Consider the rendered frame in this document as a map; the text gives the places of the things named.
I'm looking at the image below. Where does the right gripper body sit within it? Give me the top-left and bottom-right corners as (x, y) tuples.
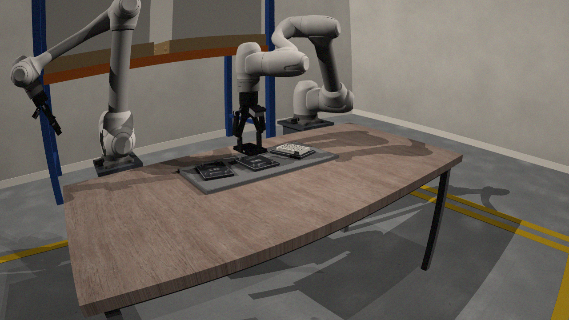
(32, 91), (48, 107)

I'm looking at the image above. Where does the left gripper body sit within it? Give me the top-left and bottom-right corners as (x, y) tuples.
(239, 92), (258, 117)

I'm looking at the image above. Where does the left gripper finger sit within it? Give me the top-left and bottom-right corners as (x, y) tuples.
(232, 109), (249, 153)
(252, 116), (266, 147)

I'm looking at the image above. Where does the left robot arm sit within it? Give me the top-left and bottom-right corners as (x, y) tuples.
(235, 15), (355, 126)

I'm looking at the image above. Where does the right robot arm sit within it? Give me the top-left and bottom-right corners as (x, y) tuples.
(10, 0), (141, 169)

